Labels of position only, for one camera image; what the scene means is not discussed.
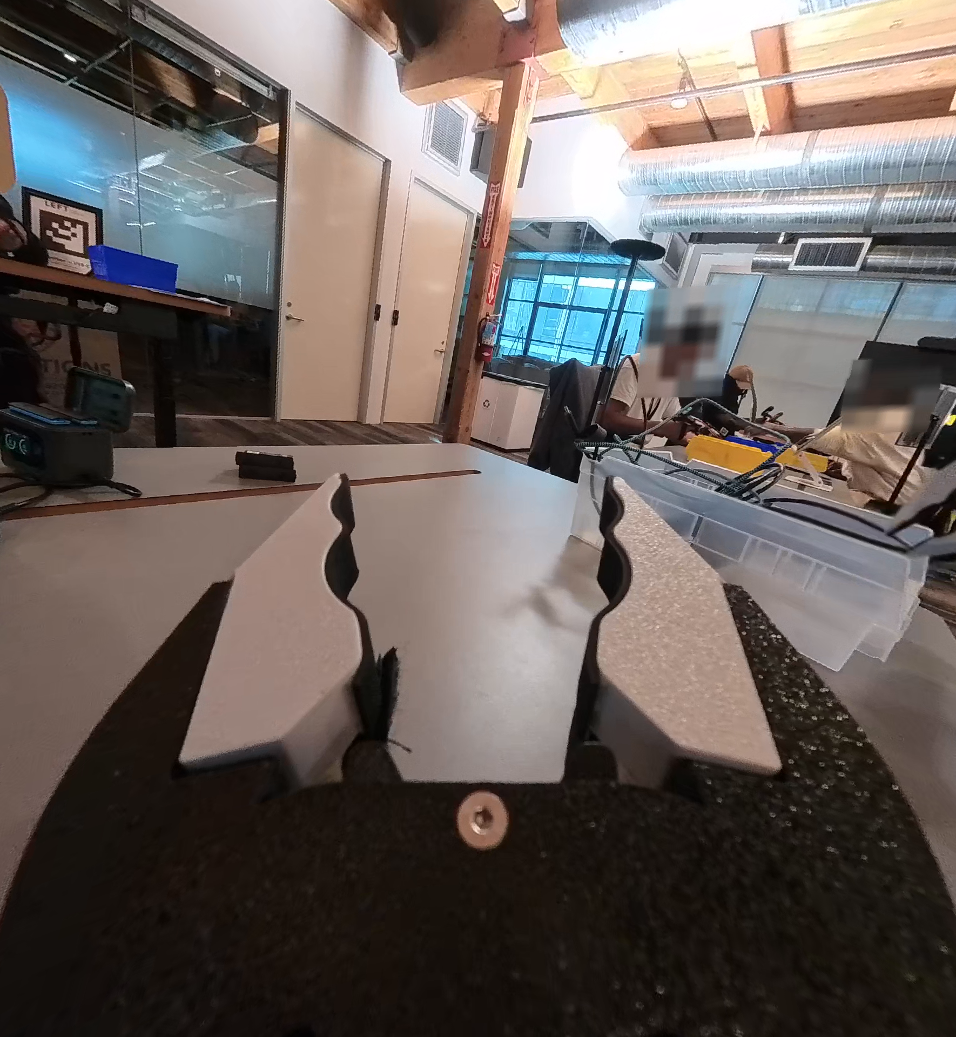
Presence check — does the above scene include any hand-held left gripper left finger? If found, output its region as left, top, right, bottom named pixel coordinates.
left=178, top=472, right=402, bottom=791

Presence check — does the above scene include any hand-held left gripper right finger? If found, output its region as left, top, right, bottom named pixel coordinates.
left=563, top=476, right=783, bottom=791

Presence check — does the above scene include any thin black usb cable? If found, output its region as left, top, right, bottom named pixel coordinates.
left=762, top=494, right=900, bottom=536

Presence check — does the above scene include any clear plastic bin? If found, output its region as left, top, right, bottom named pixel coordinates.
left=569, top=449, right=933, bottom=674

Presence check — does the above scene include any black monitor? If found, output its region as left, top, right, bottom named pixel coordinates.
left=857, top=339, right=956, bottom=390

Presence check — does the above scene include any yellow plastic bin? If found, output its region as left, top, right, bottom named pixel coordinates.
left=684, top=433, right=831, bottom=477

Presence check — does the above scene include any dark jacket on chair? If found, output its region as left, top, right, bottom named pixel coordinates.
left=529, top=359, right=609, bottom=484

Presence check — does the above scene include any black charging hub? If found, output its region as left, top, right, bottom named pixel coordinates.
left=0, top=401, right=115, bottom=487

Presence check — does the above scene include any black box device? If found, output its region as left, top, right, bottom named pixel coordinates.
left=65, top=367, right=136, bottom=434

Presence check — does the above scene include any white cabinet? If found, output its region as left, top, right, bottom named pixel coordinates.
left=472, top=368, right=546, bottom=452

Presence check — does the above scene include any white door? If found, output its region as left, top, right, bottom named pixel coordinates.
left=382, top=174, right=479, bottom=426
left=279, top=104, right=390, bottom=422

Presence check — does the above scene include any wooden desk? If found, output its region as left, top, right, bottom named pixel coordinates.
left=0, top=247, right=232, bottom=447

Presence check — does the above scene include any brown paper bag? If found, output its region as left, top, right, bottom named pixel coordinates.
left=8, top=320, right=123, bottom=406

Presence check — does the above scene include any black floor lamp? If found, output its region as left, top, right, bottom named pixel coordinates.
left=608, top=239, right=667, bottom=439

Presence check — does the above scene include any blue plastic bin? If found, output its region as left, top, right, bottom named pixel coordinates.
left=87, top=245, right=179, bottom=294

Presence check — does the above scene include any black white marker poster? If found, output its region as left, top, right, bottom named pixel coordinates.
left=22, top=186, right=105, bottom=270

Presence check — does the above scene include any black power cord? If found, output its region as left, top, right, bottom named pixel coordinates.
left=0, top=476, right=143, bottom=520

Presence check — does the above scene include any duct vent grille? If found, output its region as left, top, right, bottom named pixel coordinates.
left=787, top=237, right=874, bottom=272

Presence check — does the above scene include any silver air duct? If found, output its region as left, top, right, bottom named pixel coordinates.
left=640, top=182, right=956, bottom=236
left=617, top=113, right=956, bottom=196

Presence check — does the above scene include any wooden post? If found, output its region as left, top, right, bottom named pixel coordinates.
left=441, top=60, right=540, bottom=445

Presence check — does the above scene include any wall vent grille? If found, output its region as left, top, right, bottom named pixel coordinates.
left=423, top=99, right=471, bottom=175

